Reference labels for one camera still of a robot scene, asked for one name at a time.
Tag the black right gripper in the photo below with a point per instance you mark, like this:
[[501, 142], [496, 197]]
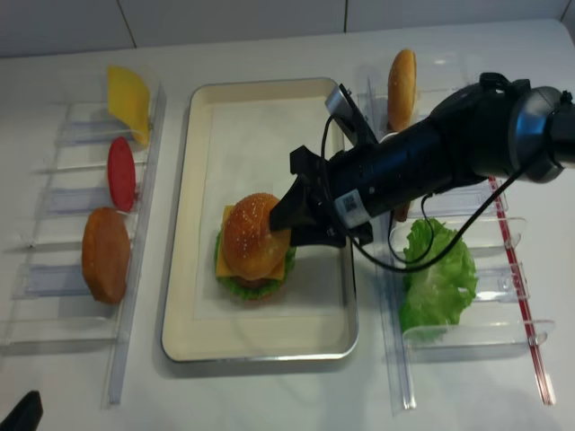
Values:
[[313, 218]]

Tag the sesame bun top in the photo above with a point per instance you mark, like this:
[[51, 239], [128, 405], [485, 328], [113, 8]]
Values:
[[250, 248]]

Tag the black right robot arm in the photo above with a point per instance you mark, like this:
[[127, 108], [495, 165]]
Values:
[[494, 128]]

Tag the brown meat patty on burger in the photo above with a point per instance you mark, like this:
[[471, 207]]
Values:
[[251, 284]]

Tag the yellow cheese slice on burger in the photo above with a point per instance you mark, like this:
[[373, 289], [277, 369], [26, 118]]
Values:
[[222, 268]]

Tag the green lettuce on burger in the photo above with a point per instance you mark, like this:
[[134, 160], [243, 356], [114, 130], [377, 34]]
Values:
[[252, 290]]

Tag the brown meat patty in rack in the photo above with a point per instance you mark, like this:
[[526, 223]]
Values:
[[401, 213]]

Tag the green lettuce leaf in rack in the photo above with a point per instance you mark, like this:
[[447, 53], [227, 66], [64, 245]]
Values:
[[438, 295]]

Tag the red tomato slice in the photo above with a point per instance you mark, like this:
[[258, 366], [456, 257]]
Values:
[[121, 174]]

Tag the yellow cheese slice in rack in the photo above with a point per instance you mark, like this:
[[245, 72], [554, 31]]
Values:
[[128, 101]]

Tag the white tray liner paper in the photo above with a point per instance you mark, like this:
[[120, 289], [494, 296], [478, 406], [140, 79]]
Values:
[[249, 149]]

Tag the cream metal tray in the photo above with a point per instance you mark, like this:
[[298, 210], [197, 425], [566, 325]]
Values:
[[186, 338]]

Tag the bun top in rack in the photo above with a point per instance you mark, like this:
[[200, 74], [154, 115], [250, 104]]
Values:
[[401, 90]]

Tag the clear acrylic right rack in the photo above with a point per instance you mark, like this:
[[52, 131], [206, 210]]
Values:
[[472, 305]]

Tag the clear acrylic rack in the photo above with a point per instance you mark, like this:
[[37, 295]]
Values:
[[77, 183], [472, 305]]

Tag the brown bun bottom slice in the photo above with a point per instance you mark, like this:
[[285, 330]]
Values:
[[105, 255]]

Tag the clear acrylic left rack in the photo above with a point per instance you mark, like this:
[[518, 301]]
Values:
[[77, 183]]

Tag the black left gripper tip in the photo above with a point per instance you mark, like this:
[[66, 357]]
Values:
[[26, 415]]

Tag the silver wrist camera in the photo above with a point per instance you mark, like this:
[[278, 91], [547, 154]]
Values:
[[337, 103]]

